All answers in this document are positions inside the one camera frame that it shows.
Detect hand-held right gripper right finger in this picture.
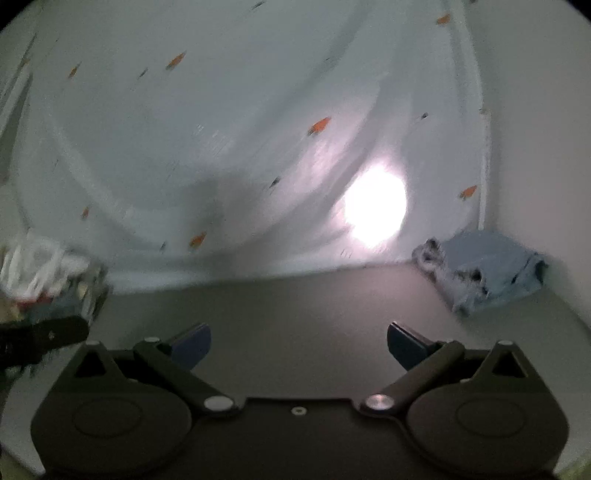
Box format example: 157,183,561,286
358,322,541,418

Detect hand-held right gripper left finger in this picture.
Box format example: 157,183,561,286
58,323,238,416

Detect white carrot print curtain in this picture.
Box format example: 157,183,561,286
0,0,490,296

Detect pile of mixed clothes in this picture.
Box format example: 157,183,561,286
0,233,93,301

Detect blue denim garment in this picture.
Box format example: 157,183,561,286
28,268,112,324

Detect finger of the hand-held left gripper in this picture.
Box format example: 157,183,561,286
0,315,90,370

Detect light blue jeans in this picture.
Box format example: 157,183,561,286
412,231,550,317

